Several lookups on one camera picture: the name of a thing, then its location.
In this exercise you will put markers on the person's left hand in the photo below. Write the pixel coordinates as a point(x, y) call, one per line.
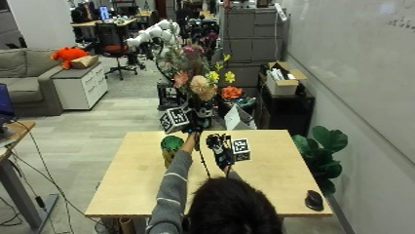
point(196, 125)

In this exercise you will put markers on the person's right hand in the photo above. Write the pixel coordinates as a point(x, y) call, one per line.
point(221, 152)

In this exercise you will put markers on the mixed flower bouquet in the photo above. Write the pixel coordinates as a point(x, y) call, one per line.
point(194, 74)

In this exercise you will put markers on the left glove marker cube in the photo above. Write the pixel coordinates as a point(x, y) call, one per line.
point(174, 119)

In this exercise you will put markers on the glove marker cube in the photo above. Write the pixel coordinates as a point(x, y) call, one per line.
point(241, 150)
point(174, 119)

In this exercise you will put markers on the right glove marker cube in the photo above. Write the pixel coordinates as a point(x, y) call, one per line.
point(241, 150)

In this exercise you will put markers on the white folded paper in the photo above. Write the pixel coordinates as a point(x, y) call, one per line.
point(237, 119)

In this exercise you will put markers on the green and yellow vase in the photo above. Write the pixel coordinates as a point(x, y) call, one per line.
point(172, 148)

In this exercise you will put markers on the orange flower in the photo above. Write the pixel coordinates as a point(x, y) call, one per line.
point(231, 92)

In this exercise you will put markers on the black crate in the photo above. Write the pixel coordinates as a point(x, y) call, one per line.
point(169, 96)

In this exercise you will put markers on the black cabinet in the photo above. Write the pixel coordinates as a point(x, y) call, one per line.
point(285, 110)

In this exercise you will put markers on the open cardboard box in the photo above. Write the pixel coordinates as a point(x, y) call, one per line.
point(282, 81)

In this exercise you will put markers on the green leafy potted plant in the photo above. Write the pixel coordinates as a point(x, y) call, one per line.
point(322, 156)

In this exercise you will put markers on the grey filing cabinets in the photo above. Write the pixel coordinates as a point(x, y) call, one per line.
point(253, 42)

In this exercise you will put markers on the white flowers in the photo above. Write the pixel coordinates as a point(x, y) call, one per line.
point(153, 32)

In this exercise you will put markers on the black computer mouse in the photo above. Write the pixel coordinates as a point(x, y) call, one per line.
point(314, 200)

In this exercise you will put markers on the white drawer cabinet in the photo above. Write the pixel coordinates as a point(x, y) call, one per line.
point(81, 87)

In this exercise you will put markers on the black office chair red seat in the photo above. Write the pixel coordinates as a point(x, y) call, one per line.
point(113, 45)

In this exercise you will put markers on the brown paper bag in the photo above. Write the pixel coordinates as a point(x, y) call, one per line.
point(85, 61)

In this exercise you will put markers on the cardboard tube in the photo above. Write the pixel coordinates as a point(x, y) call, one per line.
point(126, 225)

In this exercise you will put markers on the orange plush toy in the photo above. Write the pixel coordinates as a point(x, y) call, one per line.
point(67, 55)

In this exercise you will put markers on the wooden office desk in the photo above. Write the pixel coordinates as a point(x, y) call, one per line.
point(104, 22)

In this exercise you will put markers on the whiteboard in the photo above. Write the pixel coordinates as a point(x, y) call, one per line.
point(358, 65)

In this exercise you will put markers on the computer monitor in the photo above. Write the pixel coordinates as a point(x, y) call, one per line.
point(104, 13)

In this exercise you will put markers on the grey sofa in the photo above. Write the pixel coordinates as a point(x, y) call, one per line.
point(25, 78)

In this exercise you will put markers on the blue laptop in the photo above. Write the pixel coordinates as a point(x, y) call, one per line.
point(5, 104)

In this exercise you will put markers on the wooden side desk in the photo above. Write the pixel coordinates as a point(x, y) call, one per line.
point(15, 182)

